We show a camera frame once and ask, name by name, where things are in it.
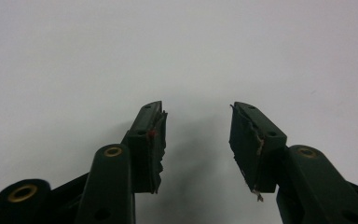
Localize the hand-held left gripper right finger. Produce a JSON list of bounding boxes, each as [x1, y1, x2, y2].
[[228, 101, 289, 203]]

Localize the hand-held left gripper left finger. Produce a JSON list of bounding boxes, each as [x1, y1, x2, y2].
[[120, 100, 169, 195]]

